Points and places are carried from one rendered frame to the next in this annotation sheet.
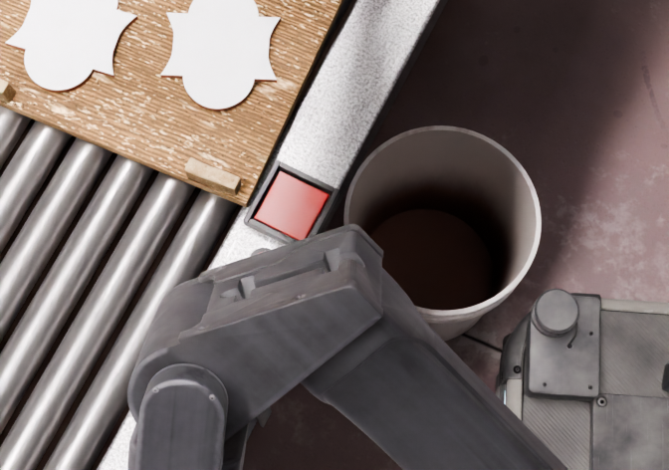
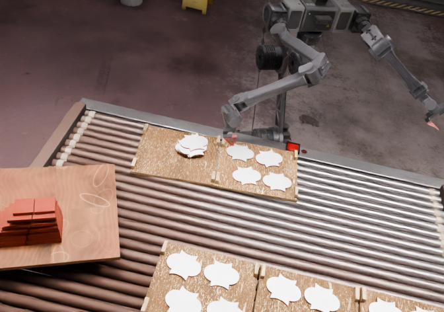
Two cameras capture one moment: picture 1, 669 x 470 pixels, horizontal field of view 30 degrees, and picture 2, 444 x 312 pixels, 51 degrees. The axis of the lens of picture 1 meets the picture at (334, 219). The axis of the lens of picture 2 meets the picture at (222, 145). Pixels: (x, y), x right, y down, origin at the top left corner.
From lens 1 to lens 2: 230 cm
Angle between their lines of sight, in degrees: 56
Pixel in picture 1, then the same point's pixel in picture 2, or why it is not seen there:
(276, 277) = (371, 36)
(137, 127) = (291, 169)
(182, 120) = (286, 162)
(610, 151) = not seen: hidden behind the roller
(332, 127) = (274, 145)
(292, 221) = (295, 147)
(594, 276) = not seen: hidden behind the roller
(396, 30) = (250, 138)
